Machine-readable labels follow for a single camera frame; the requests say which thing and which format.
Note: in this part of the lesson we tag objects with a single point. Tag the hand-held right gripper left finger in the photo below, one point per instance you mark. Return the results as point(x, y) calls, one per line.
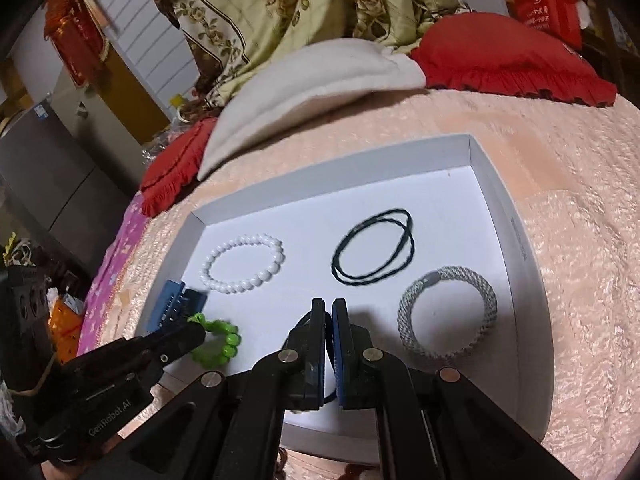
point(307, 360)

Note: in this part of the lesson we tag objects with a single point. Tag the red fringed pillow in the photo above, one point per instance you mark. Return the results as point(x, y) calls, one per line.
point(175, 165)

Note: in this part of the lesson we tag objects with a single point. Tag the orange packet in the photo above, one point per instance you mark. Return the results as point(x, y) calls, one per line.
point(67, 330)

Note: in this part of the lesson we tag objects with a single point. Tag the purple floral sheet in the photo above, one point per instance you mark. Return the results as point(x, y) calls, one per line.
point(120, 250)

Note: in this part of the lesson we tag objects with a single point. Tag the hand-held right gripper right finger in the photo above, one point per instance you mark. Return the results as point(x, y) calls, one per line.
point(340, 360)

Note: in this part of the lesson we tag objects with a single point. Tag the red ruffled pillow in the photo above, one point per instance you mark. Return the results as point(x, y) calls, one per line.
point(500, 50)

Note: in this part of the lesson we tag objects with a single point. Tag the red hanging decoration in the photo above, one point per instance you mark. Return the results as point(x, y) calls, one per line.
point(75, 35)

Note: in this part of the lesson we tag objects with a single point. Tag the white cardboard box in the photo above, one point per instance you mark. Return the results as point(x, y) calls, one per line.
point(300, 210)

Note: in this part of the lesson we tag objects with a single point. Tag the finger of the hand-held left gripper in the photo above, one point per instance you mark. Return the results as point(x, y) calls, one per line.
point(170, 345)
point(172, 305)

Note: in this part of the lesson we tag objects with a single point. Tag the red shopping bag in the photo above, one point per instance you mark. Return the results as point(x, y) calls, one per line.
point(545, 10)

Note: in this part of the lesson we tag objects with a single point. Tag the white fleece blanket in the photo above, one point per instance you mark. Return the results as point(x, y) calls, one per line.
point(310, 75)

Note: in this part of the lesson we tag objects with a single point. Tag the grey cabinet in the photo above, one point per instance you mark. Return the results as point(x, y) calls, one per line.
point(50, 170)

